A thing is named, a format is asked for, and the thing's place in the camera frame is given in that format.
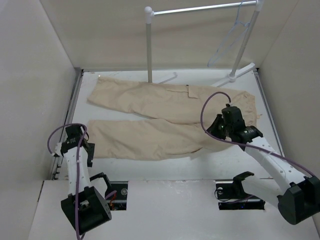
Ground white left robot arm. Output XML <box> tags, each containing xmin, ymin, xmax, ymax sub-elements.
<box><xmin>51</xmin><ymin>123</ymin><xmax>114</xmax><ymax>240</ymax></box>

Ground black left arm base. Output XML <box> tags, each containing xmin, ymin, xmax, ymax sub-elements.
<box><xmin>89</xmin><ymin>172</ymin><xmax>129</xmax><ymax>211</ymax></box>

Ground white clothes rack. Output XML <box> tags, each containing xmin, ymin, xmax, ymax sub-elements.
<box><xmin>143</xmin><ymin>0</ymin><xmax>264</xmax><ymax>87</ymax></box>

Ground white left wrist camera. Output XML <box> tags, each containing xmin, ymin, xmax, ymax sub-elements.
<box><xmin>51</xmin><ymin>142</ymin><xmax>63</xmax><ymax>158</ymax></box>

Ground light blue clothes hanger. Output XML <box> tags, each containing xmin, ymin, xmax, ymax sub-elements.
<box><xmin>207</xmin><ymin>0</ymin><xmax>251</xmax><ymax>68</ymax></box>

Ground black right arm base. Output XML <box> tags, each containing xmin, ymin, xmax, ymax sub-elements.
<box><xmin>214</xmin><ymin>171</ymin><xmax>266</xmax><ymax>211</ymax></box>

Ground beige trousers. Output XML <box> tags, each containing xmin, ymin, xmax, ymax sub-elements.
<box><xmin>87</xmin><ymin>77</ymin><xmax>257</xmax><ymax>161</ymax></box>

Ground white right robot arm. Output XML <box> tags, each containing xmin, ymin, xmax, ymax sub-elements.
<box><xmin>205</xmin><ymin>104</ymin><xmax>320</xmax><ymax>225</ymax></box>

